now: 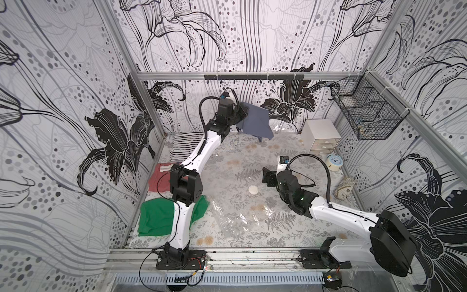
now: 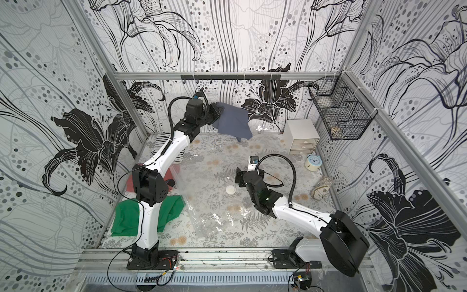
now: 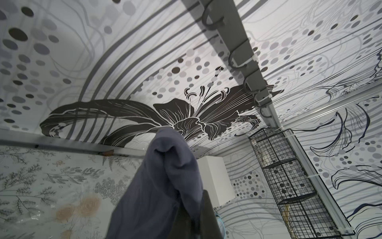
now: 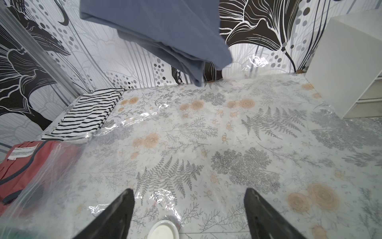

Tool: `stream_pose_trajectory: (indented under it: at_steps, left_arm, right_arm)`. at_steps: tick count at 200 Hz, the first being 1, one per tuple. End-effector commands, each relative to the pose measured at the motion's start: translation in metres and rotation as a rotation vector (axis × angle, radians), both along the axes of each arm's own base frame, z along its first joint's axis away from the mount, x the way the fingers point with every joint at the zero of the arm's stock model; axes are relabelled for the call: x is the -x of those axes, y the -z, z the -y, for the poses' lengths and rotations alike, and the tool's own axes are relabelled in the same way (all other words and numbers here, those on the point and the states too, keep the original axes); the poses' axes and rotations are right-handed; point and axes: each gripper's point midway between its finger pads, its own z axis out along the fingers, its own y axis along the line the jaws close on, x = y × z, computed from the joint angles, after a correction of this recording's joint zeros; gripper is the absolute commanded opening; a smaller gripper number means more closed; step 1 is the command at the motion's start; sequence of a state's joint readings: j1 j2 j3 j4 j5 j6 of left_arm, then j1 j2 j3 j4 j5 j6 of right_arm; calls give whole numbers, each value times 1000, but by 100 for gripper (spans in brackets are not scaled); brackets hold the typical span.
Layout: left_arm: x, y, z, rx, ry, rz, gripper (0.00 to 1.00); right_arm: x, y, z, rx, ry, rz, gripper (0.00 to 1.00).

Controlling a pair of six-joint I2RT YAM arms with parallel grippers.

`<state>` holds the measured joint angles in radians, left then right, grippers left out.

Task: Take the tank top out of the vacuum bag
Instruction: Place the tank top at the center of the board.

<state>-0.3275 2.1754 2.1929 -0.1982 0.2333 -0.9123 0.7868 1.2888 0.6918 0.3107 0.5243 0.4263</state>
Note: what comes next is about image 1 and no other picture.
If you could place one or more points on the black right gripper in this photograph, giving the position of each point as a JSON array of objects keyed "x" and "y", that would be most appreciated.
[{"x": 268, "y": 177}]

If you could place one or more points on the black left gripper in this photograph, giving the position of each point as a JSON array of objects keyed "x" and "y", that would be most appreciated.
[{"x": 236, "y": 114}]

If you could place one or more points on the dark blue garment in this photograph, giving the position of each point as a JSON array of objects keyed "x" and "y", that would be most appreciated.
[{"x": 256, "y": 122}]

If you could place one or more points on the black white striped tank top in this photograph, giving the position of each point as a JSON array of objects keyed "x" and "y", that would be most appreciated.
[{"x": 183, "y": 145}]

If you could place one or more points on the clear plastic vacuum bag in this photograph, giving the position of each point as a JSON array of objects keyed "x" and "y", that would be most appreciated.
[{"x": 236, "y": 218}]

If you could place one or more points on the red garment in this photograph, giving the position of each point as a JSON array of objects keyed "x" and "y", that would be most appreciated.
[{"x": 160, "y": 179}]

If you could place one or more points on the green knit garment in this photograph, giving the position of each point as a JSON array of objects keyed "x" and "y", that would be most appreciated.
[{"x": 157, "y": 216}]

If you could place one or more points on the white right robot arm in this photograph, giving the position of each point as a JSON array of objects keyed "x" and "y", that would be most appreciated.
[{"x": 384, "y": 240}]

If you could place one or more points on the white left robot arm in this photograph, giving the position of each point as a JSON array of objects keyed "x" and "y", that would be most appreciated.
[{"x": 186, "y": 186}]

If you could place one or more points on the white round bag valve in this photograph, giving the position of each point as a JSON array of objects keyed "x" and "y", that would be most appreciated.
[{"x": 253, "y": 189}]

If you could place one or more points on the white mini drawer cabinet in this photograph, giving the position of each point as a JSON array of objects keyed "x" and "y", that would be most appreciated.
[{"x": 320, "y": 137}]

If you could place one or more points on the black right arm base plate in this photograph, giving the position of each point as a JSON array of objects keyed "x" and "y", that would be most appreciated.
[{"x": 313, "y": 259}]

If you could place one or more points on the black wire wall basket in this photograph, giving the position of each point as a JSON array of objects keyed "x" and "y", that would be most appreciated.
[{"x": 369, "y": 114}]

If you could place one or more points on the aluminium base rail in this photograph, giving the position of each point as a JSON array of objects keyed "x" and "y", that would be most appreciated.
[{"x": 246, "y": 259}]

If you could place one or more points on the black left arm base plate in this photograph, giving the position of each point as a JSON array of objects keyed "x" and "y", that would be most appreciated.
[{"x": 182, "y": 260}]

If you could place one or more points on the white slotted cable duct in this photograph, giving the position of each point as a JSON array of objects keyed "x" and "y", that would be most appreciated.
[{"x": 223, "y": 279}]

